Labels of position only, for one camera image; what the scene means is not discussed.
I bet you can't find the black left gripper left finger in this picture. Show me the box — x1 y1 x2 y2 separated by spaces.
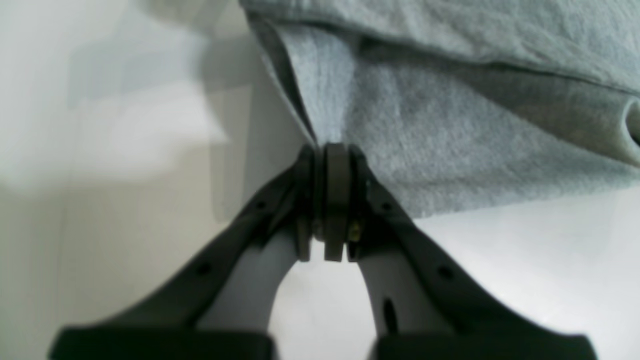
49 145 315 360

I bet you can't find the grey t-shirt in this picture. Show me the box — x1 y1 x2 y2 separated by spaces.
240 0 640 218

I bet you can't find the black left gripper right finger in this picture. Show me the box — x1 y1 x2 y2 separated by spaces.
324 143 597 360

